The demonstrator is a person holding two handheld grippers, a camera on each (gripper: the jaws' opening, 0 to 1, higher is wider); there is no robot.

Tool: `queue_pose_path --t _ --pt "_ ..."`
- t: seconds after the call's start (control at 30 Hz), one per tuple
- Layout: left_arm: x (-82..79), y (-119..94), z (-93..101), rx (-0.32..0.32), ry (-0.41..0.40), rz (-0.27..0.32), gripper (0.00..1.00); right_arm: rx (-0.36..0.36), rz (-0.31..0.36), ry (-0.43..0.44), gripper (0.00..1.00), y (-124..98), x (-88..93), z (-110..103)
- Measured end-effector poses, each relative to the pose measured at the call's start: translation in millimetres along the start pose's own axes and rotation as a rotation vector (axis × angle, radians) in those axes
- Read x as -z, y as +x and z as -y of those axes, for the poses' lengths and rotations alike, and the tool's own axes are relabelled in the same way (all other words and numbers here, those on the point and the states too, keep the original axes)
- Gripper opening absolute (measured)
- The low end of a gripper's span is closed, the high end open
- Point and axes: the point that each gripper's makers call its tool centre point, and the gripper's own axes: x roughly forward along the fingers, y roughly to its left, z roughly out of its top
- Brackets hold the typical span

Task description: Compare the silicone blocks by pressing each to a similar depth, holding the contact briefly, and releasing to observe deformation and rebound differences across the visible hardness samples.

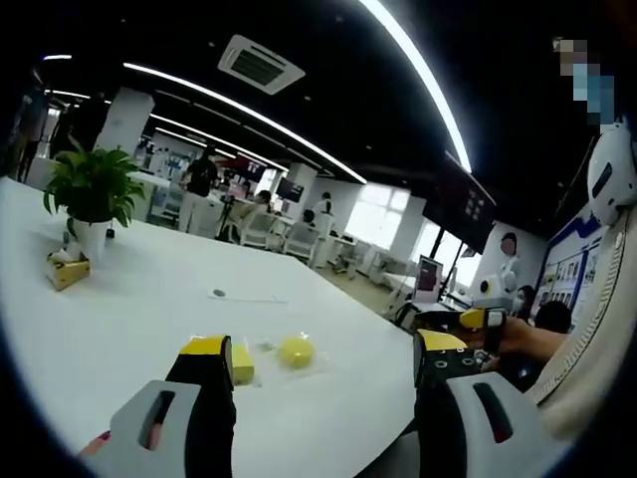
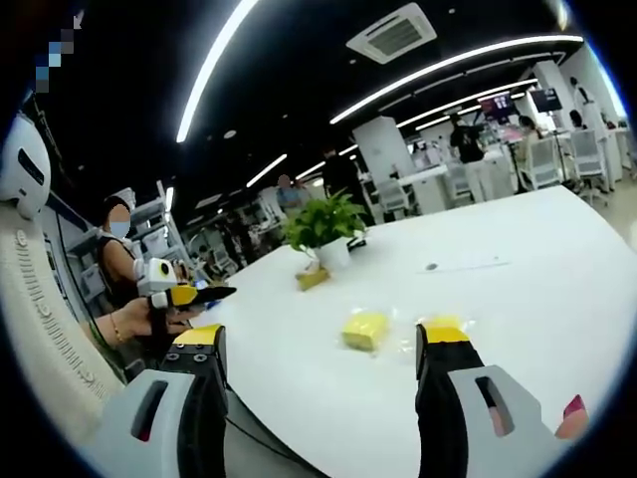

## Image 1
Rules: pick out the green potted plant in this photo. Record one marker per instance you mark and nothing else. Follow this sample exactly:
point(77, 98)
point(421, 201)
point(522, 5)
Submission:
point(94, 184)

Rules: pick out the white office chair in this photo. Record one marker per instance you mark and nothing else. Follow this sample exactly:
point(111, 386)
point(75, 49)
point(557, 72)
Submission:
point(256, 231)
point(301, 246)

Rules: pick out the yellow tissue box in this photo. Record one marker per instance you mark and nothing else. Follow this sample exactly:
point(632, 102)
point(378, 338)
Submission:
point(67, 271)

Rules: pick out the straight ceiling light strip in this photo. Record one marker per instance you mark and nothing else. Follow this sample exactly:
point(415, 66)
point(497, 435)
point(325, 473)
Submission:
point(239, 112)

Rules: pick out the person's right hand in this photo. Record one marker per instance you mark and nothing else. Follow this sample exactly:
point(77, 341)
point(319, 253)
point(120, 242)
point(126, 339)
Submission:
point(515, 336)

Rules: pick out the wall poster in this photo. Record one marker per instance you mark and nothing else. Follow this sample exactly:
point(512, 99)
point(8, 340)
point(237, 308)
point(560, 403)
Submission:
point(572, 269)

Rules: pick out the dark wall monitor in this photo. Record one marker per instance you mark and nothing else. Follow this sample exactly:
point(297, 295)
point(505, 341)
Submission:
point(290, 190)

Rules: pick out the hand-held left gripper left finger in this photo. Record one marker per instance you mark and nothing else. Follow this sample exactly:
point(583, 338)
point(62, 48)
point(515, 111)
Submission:
point(189, 428)

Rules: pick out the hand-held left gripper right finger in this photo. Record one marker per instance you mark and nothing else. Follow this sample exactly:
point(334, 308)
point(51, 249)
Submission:
point(448, 428)

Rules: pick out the ceiling air conditioner vent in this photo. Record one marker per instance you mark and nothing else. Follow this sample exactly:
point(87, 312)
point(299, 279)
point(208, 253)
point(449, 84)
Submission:
point(261, 65)

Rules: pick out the white plant pot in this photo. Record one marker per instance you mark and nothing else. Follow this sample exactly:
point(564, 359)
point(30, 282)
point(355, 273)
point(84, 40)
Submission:
point(92, 239)

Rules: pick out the person's left hand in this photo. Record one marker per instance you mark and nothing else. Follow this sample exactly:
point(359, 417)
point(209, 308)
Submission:
point(97, 444)

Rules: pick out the long curved ceiling light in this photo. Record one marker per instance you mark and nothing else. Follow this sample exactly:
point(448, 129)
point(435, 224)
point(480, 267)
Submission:
point(423, 70)

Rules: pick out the yellow square silicone block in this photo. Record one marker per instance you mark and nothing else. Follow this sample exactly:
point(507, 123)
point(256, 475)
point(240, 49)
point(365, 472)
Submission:
point(242, 366)

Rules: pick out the hanging dark display screen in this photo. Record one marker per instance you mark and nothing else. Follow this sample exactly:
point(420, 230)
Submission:
point(463, 204)

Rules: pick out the yellow round silicone block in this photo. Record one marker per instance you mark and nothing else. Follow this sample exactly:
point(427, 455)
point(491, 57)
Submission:
point(296, 352)

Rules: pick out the white worn chest device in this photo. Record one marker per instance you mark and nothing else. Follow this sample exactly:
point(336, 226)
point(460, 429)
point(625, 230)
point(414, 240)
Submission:
point(609, 174)

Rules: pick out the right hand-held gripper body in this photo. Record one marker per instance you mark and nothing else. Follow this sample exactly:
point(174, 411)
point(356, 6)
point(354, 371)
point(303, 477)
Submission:
point(490, 294)

